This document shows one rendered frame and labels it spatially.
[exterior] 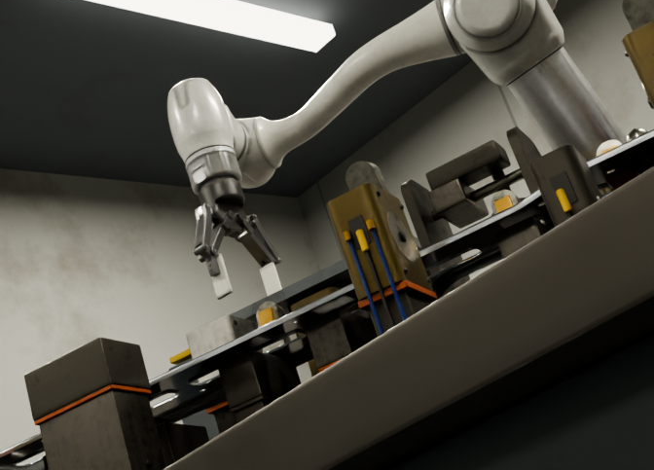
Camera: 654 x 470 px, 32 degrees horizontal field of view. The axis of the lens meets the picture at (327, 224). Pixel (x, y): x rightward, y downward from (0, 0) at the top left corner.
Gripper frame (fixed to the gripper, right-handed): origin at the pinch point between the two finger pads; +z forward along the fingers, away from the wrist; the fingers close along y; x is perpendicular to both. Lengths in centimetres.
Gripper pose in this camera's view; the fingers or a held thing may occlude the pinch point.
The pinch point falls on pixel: (250, 293)
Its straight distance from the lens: 189.1
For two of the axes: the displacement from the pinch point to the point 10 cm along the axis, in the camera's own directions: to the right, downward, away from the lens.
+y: -5.9, -1.3, -7.9
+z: 3.0, 8.8, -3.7
